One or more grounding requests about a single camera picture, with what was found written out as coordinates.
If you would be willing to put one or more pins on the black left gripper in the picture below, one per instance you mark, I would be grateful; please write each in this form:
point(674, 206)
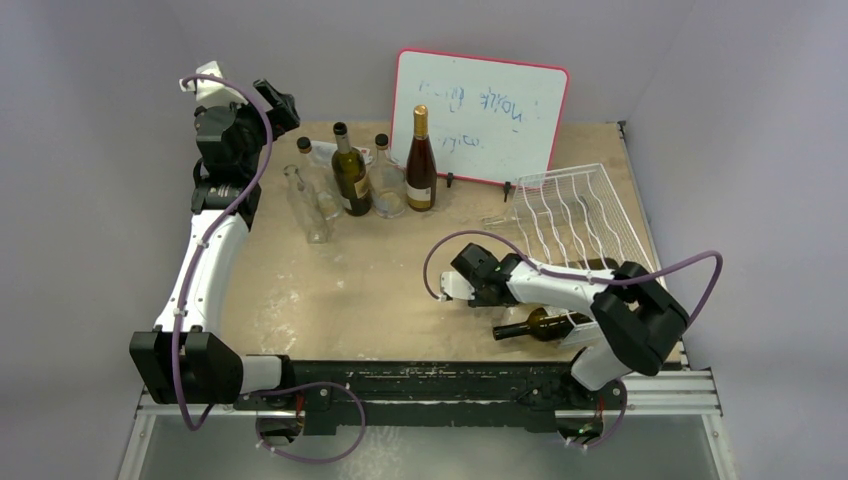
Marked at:
point(283, 117)

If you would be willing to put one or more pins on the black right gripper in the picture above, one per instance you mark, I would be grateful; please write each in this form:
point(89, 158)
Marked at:
point(482, 295)

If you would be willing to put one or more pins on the white ruler set package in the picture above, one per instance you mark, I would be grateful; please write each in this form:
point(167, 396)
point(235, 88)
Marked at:
point(322, 153)

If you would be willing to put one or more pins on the olive bottle silver cap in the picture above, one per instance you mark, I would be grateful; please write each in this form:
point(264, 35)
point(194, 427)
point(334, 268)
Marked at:
point(350, 173)

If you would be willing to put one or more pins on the clear glass bottle black cap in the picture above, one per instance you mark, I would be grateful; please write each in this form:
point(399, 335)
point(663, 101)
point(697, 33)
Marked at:
point(387, 181)

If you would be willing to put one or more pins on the brown wine bottle gold cap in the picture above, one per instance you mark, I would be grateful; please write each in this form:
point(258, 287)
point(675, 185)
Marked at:
point(421, 173)

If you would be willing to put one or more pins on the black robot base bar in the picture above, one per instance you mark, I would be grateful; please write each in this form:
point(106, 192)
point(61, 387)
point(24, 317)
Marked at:
point(539, 397)

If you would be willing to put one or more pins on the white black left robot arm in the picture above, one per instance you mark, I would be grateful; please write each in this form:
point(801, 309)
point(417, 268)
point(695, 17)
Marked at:
point(182, 358)

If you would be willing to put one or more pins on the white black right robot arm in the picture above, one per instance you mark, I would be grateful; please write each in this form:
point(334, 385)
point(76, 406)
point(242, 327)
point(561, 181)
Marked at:
point(639, 320)

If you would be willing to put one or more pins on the dark green bottle black cap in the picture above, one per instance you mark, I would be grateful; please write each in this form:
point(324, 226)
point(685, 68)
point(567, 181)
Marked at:
point(542, 325)

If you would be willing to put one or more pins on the dark olive bottle rear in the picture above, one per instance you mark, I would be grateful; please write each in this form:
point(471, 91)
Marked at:
point(602, 263)

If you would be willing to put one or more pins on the pink framed whiteboard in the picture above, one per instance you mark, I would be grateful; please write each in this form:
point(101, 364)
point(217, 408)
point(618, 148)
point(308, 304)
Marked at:
point(489, 120)

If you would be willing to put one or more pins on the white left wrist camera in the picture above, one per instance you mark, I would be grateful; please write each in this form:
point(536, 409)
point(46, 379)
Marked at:
point(211, 93)

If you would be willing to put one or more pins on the white wire wine rack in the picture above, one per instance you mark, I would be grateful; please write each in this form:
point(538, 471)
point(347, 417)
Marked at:
point(573, 214)

